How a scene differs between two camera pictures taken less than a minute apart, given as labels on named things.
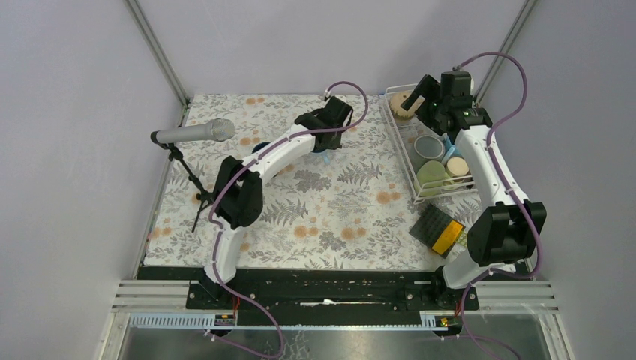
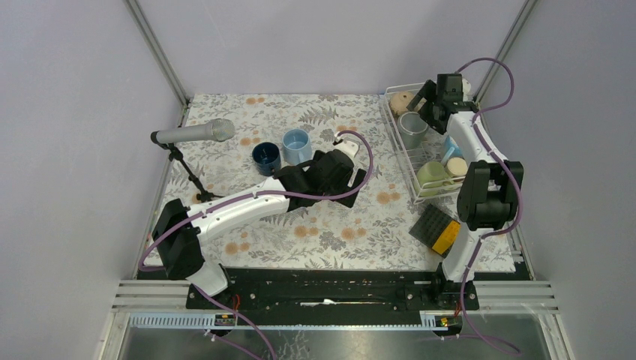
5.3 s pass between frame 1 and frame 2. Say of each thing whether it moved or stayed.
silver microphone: stayed
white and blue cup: stayed
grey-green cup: moved
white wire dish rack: stayed
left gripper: moved
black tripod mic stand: stayed
